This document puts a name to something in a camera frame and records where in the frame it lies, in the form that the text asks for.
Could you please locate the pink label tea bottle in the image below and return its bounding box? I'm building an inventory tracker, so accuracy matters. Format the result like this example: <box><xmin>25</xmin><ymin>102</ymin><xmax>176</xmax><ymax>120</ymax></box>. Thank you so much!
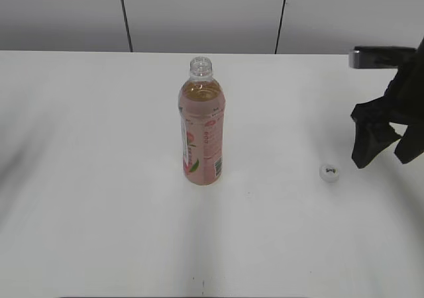
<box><xmin>178</xmin><ymin>56</ymin><xmax>225</xmax><ymax>185</ymax></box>

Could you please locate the white bottle cap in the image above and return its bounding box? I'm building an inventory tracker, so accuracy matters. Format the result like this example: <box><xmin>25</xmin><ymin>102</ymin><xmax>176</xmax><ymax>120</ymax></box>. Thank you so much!
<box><xmin>319</xmin><ymin>164</ymin><xmax>340</xmax><ymax>183</ymax></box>

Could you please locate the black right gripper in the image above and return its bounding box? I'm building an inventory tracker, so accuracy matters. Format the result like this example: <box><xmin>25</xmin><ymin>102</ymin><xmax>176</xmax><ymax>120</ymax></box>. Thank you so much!
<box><xmin>350</xmin><ymin>43</ymin><xmax>424</xmax><ymax>169</ymax></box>

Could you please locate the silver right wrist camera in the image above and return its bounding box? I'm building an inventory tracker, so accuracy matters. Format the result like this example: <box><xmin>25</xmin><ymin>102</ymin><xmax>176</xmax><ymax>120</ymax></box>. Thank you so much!
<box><xmin>348</xmin><ymin>46</ymin><xmax>416</xmax><ymax>70</ymax></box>

